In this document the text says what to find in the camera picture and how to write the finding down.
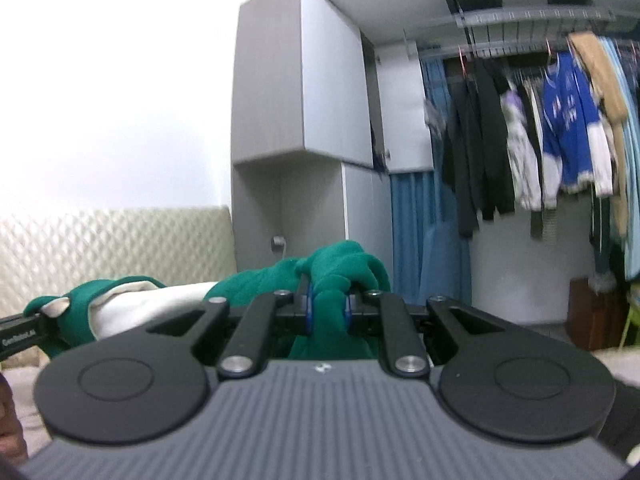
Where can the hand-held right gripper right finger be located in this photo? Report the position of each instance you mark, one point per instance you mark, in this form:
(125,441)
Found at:
(349,314)

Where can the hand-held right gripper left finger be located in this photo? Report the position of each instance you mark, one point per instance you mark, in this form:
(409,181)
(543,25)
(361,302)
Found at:
(307,312)

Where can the green sweatshirt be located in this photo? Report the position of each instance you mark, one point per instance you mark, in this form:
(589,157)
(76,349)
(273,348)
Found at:
(330,270)

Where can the person's left forearm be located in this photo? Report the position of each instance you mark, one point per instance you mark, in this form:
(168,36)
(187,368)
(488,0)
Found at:
(10,445)

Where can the ceiling clothes drying rack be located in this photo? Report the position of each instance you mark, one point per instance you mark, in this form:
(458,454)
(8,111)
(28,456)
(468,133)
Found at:
(525,15)

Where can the blue covered chair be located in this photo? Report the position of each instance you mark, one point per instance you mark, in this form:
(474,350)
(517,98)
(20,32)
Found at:
(442,265)

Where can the blue curtain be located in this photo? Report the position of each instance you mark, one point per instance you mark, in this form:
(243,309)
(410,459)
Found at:
(405,210)

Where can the beige quilted headboard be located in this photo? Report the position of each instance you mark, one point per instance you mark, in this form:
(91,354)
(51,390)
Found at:
(125,240)

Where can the grey checked hanging garment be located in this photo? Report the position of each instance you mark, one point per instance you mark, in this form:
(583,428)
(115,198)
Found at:
(544,222)

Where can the grey wardrobe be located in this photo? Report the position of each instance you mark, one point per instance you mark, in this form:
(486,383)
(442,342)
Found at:
(300,85)

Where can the white patterned hanging garment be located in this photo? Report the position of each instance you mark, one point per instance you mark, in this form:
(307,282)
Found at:
(522,160)

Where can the brown wooden cabinet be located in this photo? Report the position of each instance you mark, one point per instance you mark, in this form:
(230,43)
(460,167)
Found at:
(590,310)

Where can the blue and white jacket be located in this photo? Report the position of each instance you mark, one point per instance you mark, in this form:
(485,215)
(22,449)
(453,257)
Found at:
(565,130)

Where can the green plastic stool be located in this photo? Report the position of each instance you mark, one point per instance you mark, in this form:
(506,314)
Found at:
(634,320)

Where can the dark cloth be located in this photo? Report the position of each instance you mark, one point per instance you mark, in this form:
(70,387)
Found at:
(622,420)

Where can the light blue hanging garment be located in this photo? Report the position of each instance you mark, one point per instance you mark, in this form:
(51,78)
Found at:
(632,160)

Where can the tan hanging coat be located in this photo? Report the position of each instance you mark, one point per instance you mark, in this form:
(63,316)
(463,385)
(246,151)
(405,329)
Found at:
(600,75)

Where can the wall plug charger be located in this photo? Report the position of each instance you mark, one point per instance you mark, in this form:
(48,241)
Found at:
(277,243)

